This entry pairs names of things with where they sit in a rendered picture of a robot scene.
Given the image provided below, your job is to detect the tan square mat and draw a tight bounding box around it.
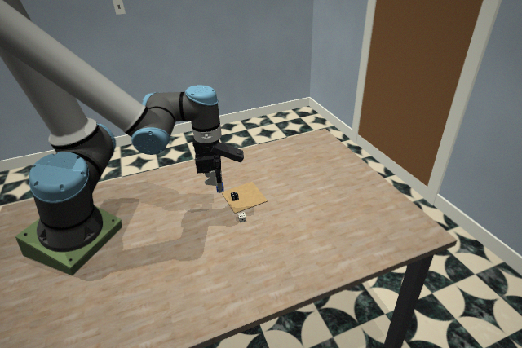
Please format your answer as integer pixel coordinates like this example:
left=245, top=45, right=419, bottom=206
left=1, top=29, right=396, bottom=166
left=221, top=182, right=268, bottom=214

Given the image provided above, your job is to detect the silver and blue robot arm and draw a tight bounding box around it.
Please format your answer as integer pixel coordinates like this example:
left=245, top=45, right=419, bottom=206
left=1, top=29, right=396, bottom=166
left=0, top=0, right=222, bottom=252

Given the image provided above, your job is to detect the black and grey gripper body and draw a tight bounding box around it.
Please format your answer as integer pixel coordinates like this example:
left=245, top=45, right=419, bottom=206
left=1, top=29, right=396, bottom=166
left=192, top=137, right=221, bottom=174

